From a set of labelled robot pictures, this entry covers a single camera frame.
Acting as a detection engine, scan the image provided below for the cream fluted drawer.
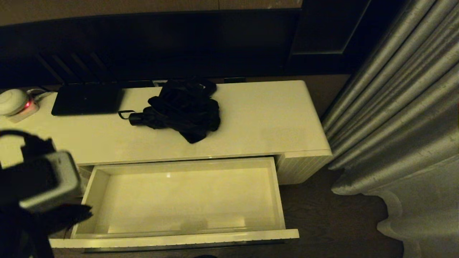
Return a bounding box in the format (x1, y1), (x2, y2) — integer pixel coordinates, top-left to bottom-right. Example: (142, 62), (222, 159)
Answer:
(48, 157), (300, 250)

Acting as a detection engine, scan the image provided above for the dark metal handle rail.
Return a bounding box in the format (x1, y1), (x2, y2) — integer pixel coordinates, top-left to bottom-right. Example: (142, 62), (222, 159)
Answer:
(83, 241), (287, 254)

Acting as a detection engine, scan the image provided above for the black umbrella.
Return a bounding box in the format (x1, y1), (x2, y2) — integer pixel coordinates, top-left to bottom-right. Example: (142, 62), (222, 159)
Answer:
(118, 78), (222, 144)

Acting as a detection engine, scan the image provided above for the white low cabinet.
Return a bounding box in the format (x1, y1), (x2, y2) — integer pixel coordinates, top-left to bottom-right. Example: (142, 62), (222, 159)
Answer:
(0, 80), (333, 187)

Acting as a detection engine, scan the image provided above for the white power strip red light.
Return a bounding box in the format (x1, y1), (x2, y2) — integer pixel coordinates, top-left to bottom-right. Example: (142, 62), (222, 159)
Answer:
(6, 100), (39, 124)

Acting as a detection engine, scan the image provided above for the black flat set-top box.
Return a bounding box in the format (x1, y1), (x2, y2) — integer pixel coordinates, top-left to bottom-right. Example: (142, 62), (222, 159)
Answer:
(51, 83), (125, 116)

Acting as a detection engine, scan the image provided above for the white round device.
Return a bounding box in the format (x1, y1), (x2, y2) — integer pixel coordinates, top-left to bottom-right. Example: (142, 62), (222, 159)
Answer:
(0, 89), (29, 116)

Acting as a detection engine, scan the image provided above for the small black square box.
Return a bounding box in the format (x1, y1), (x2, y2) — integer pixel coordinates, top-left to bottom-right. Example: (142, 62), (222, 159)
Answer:
(200, 80), (218, 97)

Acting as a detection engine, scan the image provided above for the black television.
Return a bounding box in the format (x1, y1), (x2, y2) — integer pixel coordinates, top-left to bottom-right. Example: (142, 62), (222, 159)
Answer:
(0, 9), (302, 90)

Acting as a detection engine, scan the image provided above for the grey textured curtain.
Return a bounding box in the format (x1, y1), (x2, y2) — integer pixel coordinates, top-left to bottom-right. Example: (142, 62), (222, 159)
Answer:
(320, 0), (459, 197)

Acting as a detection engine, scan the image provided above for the white sheer curtain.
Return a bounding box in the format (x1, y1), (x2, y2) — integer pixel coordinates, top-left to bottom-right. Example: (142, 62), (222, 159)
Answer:
(375, 152), (459, 258)

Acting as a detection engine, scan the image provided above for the white power cord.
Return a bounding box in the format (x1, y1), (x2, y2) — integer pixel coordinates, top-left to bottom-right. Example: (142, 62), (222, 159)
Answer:
(27, 89), (58, 102)

